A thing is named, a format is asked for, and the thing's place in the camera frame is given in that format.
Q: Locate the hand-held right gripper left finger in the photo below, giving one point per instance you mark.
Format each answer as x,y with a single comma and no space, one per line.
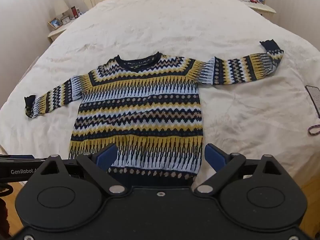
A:
107,157

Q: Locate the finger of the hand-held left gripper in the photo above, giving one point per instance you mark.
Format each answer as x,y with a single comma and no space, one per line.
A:
17,157

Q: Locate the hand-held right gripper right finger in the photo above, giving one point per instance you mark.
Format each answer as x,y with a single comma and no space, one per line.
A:
214,157

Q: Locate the navy yellow patterned knit sweater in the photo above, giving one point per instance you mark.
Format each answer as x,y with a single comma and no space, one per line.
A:
140,105

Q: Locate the black smartphone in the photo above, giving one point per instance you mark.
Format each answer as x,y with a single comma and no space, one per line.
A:
314,98

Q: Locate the cream nightstand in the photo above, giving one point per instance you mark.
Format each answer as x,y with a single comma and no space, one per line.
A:
57,33
263,10

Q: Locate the cream bed blanket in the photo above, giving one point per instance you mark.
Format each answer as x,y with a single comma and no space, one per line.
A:
162,27

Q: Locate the small table clock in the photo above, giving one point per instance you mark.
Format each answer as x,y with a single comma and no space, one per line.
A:
65,20

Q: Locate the red box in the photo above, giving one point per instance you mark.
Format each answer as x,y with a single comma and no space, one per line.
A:
74,12

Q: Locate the white table lamp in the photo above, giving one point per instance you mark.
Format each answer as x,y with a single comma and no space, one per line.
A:
60,7

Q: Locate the gold photo frame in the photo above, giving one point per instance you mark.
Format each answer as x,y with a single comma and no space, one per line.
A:
55,23

